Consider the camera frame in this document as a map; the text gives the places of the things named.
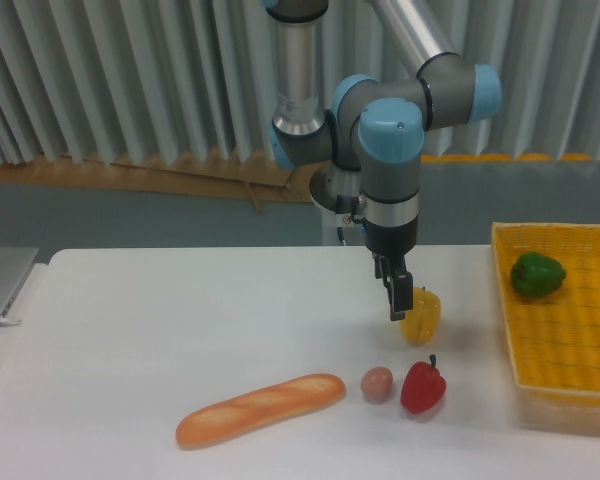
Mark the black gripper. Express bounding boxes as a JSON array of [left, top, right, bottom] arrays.
[[364, 217, 419, 321]]

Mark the green bell pepper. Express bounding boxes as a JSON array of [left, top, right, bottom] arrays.
[[510, 252, 567, 298]]

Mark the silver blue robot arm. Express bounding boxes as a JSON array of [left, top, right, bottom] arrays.
[[264, 1, 502, 321]]

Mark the yellow bell pepper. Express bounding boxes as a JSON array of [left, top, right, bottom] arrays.
[[399, 287, 441, 345]]

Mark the red bell pepper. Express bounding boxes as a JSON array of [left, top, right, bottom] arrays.
[[400, 354, 447, 414]]

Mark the yellow woven basket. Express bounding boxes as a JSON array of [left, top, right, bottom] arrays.
[[491, 222, 600, 406]]

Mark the brown egg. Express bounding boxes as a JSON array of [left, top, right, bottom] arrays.
[[360, 366, 393, 403]]

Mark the brown cardboard sheet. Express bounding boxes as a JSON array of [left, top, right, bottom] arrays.
[[0, 149, 321, 212]]

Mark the baguette bread loaf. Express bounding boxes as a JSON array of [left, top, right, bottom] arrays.
[[175, 373, 346, 449]]

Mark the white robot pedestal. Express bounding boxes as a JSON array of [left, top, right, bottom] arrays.
[[308, 167, 369, 247]]

